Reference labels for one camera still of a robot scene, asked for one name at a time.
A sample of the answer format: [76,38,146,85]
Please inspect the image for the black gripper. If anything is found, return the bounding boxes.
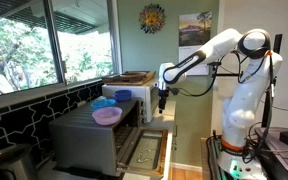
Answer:
[158,86,169,114]

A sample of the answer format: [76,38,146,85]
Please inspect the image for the oven wire rack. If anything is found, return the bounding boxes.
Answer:
[114,126,138,153]

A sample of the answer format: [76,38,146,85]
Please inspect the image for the purple plastic bowl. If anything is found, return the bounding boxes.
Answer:
[92,107,122,125]

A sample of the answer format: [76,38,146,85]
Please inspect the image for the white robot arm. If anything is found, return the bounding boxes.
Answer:
[158,29,282,180]

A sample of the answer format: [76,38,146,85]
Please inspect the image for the white microwave oven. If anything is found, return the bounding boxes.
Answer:
[102,80,159,123]

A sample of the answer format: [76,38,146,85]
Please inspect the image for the dark blue plastic bowl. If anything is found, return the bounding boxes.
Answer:
[113,90,132,102]

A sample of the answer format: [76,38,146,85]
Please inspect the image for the toaster oven glass door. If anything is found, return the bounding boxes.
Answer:
[117,128,168,178]

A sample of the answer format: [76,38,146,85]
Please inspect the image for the light blue plastic bowl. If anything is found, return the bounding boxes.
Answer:
[91,99,116,110]

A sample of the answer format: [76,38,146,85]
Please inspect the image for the grey toaster oven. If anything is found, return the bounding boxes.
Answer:
[49,98,142,177]

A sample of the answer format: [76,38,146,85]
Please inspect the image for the wooden tray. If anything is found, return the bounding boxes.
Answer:
[103,71,155,85]

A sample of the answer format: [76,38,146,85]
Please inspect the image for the black equipment case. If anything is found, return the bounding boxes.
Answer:
[258,127,288,180]

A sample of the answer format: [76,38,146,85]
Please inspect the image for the dark metal pot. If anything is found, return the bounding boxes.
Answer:
[0,144,39,180]

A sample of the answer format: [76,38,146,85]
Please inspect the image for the wall calendar with landscape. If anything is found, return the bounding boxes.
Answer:
[178,11,214,76]

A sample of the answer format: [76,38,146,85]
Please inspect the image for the colourful sun wall ornament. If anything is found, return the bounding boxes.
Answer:
[139,4,166,34]

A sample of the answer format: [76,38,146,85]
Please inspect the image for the window frame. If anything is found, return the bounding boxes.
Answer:
[0,0,121,108]

